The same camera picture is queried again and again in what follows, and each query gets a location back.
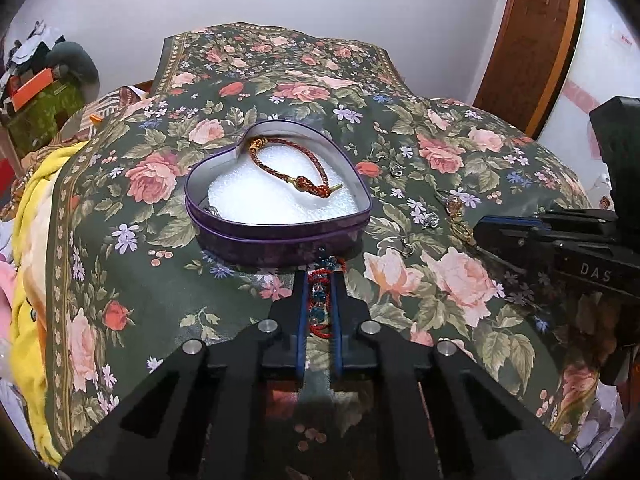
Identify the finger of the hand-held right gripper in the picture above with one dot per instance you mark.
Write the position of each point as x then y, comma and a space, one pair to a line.
520, 222
510, 252

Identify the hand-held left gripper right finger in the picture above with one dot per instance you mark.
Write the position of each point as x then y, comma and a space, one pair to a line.
337, 320

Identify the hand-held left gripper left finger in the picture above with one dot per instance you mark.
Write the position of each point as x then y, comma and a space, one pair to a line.
300, 320

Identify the purple heart-shaped tin box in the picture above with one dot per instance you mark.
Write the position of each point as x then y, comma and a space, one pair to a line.
260, 251

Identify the amber gold brooch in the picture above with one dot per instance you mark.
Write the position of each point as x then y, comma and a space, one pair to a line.
455, 206

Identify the silver pendant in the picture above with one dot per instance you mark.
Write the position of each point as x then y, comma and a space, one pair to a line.
431, 220

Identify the silver earring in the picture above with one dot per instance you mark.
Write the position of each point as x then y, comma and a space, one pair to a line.
407, 245

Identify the white foam pad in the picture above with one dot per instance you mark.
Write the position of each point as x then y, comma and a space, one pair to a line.
260, 195

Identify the green floral blanket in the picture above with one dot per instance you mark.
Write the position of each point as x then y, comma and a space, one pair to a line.
150, 270

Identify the brown wooden door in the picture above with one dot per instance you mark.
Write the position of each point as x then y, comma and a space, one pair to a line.
530, 45

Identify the yellow blanket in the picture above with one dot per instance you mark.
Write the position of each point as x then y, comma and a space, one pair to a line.
35, 240

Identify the brown patterned cloth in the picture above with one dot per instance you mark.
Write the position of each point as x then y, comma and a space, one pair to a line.
105, 106

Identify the pink cloth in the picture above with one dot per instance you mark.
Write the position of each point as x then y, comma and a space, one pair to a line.
7, 290

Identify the green box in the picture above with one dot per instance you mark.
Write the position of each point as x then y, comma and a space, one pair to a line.
42, 120

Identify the dark green cushion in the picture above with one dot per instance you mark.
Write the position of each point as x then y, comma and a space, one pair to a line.
75, 67

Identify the orange box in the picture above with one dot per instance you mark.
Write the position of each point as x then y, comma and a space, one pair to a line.
31, 87

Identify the pile of clothes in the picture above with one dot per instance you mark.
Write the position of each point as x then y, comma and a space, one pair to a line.
30, 45

